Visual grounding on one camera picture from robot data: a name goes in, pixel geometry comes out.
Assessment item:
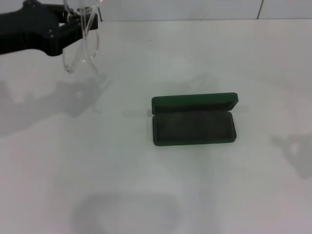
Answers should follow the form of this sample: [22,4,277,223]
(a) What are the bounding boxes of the clear white glasses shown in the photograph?
[60,0,108,74]

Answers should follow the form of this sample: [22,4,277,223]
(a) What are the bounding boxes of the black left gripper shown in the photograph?
[0,0,99,58]

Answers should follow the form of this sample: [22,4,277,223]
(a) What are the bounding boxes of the green glasses case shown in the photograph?
[151,92,239,147]

